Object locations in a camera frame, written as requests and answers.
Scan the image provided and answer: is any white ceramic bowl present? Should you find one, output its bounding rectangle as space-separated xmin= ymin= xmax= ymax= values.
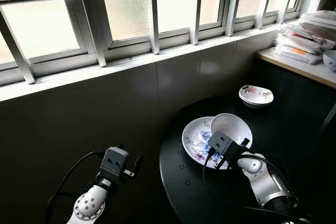
xmin=210 ymin=113 xmax=253 ymax=147

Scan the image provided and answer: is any white floral plate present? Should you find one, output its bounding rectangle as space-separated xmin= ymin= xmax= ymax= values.
xmin=182 ymin=116 xmax=232 ymax=170

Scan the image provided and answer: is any black round table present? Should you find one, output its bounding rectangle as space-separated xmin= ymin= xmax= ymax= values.
xmin=159 ymin=95 xmax=336 ymax=224

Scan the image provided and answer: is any small white floral dish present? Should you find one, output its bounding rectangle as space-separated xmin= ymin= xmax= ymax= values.
xmin=239 ymin=85 xmax=275 ymax=109

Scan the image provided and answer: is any beige counter ledge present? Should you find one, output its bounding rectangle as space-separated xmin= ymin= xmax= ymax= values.
xmin=257 ymin=47 xmax=336 ymax=89

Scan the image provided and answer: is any white framed frosted window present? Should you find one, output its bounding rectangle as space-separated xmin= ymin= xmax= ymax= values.
xmin=0 ymin=0 xmax=336 ymax=101

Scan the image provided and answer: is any white package with orange label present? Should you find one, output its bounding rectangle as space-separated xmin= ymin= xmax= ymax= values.
xmin=276 ymin=44 xmax=324 ymax=65

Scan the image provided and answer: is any clear package with red contents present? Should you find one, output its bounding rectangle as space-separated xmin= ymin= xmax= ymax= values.
xmin=281 ymin=22 xmax=336 ymax=51

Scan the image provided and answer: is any white metal window grille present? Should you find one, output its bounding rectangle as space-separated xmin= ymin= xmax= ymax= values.
xmin=0 ymin=0 xmax=316 ymax=84

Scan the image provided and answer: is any white lidded plastic container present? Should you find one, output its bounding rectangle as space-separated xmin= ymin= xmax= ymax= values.
xmin=298 ymin=10 xmax=336 ymax=30

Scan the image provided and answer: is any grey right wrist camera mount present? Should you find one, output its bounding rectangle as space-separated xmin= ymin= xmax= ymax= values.
xmin=207 ymin=131 xmax=243 ymax=165

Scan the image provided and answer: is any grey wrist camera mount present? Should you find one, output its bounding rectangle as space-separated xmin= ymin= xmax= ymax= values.
xmin=207 ymin=131 xmax=243 ymax=165
xmin=102 ymin=146 xmax=130 ymax=180

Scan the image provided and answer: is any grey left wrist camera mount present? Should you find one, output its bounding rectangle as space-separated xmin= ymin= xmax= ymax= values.
xmin=102 ymin=146 xmax=130 ymax=180

